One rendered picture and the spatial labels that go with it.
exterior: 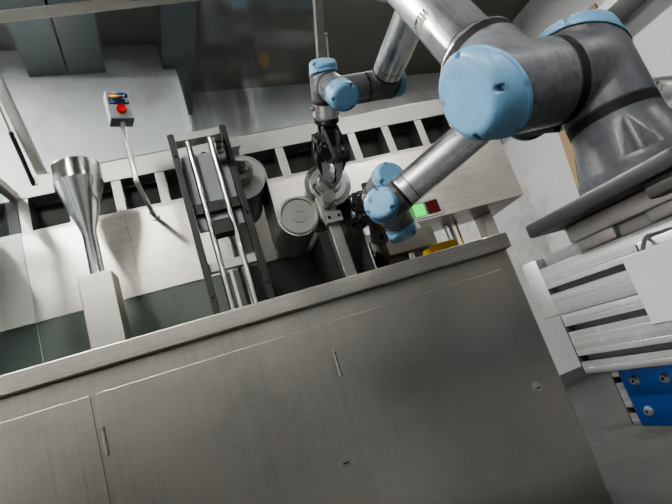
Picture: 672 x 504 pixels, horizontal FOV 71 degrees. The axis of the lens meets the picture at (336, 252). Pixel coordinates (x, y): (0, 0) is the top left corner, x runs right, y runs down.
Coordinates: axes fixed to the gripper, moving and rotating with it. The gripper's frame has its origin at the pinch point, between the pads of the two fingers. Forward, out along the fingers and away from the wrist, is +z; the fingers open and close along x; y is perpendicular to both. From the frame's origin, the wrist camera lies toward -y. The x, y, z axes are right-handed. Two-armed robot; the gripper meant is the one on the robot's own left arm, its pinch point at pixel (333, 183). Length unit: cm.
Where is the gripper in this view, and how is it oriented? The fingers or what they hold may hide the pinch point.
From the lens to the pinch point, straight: 145.1
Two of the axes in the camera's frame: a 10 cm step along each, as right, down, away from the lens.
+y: -3.5, -5.3, 7.7
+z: 0.6, 8.1, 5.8
